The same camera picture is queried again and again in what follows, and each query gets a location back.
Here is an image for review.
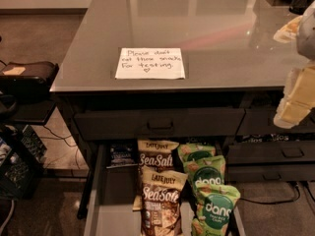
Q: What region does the blue chip bag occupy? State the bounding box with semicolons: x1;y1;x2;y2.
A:
109;143;136;167

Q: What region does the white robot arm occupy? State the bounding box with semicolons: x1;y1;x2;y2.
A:
274;2;315;129

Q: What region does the dark top right drawer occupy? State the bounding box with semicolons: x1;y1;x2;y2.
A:
237;108;315;135

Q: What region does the dark drawer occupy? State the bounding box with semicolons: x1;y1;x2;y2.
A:
237;108;315;135
225;164;315;182
226;141;315;165
74;107;245;141

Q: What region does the dark bottom right drawer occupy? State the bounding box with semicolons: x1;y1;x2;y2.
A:
225;164;315;182

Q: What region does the dark middle right drawer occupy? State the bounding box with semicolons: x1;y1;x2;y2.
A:
226;141;315;165

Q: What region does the dark top left drawer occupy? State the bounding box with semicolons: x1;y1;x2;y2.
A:
74;107;245;141

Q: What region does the middle green Dang bag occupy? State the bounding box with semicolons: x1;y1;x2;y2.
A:
183;155;225;191

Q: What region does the green dang bag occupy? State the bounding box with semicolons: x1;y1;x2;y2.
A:
177;143;216;162
191;183;240;236
183;155;225;191

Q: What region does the rear green Dang bag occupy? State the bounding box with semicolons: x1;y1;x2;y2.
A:
177;143;216;162

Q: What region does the front green Dang bag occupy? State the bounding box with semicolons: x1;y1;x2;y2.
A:
191;183;240;236

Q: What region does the rear Late July chip bag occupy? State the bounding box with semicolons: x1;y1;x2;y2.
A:
133;140;179;211

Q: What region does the late july chip bag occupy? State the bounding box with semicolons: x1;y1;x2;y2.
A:
141;166;187;236
133;140;179;211

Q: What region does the front Late July chip bag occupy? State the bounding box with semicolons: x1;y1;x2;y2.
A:
141;166;187;236

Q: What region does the white handwritten paper note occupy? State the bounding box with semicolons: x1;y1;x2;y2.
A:
115;48;186;80

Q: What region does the black device with sticky note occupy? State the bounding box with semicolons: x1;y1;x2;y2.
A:
0;61;59;100

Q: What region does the black crate with items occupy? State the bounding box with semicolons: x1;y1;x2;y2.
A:
0;125;46;200

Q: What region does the black floor cable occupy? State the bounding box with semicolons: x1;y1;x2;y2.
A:
239;181;301;206

